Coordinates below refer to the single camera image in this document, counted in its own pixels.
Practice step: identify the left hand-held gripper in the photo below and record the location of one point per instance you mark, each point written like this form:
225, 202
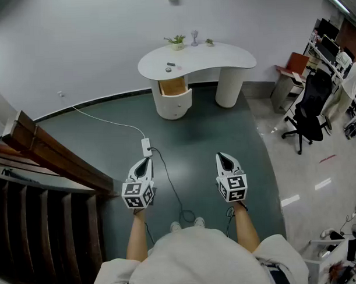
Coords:
137, 193

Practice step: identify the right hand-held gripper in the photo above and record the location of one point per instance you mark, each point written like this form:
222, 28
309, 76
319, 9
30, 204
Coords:
233, 187

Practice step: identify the large wooden drawer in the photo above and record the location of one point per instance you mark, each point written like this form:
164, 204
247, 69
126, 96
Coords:
171, 86

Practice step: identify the person's right forearm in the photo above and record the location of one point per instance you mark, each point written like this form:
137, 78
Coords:
245, 226

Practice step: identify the person's left forearm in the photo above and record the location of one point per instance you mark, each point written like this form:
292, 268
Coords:
137, 236

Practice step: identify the white kidney-shaped desk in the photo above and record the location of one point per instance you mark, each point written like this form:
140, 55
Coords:
198, 57

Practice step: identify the white power strip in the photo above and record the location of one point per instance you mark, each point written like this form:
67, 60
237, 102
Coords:
146, 147

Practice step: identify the person's right white shoe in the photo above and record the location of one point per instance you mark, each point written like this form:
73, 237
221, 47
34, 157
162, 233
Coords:
199, 222

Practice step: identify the person's grey shirt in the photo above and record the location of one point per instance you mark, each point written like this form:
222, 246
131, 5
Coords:
199, 260

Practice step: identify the black office chair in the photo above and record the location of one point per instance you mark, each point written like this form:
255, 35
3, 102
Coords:
313, 104

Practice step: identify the tiny potted plant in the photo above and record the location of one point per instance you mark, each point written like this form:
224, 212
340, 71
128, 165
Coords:
209, 42

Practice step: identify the red-brown cabinet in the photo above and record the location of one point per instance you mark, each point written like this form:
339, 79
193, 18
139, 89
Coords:
297, 61

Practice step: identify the green plant in cream pot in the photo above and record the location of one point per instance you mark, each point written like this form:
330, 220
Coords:
178, 43

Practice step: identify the small grey lantern lamp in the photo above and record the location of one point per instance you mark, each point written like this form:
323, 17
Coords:
194, 39

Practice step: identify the white office desk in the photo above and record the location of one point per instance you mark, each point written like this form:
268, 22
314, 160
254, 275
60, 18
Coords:
337, 73

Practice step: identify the black monitor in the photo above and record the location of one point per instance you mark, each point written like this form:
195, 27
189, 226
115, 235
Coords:
327, 28
327, 50

